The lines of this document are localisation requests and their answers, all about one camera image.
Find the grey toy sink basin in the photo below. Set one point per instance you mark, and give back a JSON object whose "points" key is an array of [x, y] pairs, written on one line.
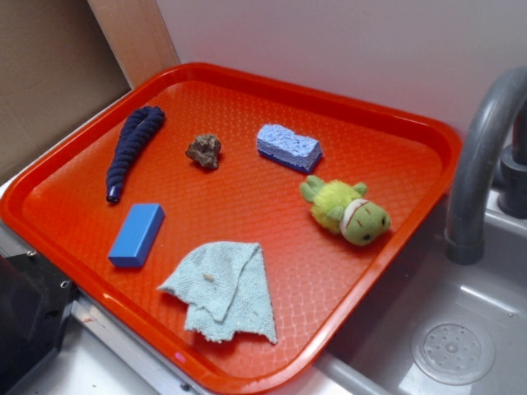
{"points": [[430, 326]]}

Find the orange plastic tray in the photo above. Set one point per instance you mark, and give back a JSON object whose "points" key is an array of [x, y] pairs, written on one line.
{"points": [[70, 205]]}

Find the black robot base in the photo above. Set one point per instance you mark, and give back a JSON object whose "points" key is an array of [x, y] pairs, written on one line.
{"points": [[36, 301]]}

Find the grey faucet handle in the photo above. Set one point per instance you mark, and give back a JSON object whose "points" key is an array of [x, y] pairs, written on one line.
{"points": [[512, 199]]}

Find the brown rock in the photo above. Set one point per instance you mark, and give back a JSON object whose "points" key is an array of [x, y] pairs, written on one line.
{"points": [[205, 150]]}

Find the blue rectangular block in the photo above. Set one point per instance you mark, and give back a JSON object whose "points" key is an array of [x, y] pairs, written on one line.
{"points": [[137, 235]]}

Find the blue sponge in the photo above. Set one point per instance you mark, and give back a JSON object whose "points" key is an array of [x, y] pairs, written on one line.
{"points": [[285, 147]]}

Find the grey toy faucet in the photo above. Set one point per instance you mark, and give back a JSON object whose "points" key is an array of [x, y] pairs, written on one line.
{"points": [[479, 166]]}

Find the green plush animal toy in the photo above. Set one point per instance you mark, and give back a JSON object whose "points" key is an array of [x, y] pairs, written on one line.
{"points": [[342, 209]]}

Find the light blue cloth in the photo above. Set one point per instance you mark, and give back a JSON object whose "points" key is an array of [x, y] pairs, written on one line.
{"points": [[225, 287]]}

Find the wooden board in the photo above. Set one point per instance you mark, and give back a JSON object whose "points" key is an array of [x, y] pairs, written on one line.
{"points": [[138, 37]]}

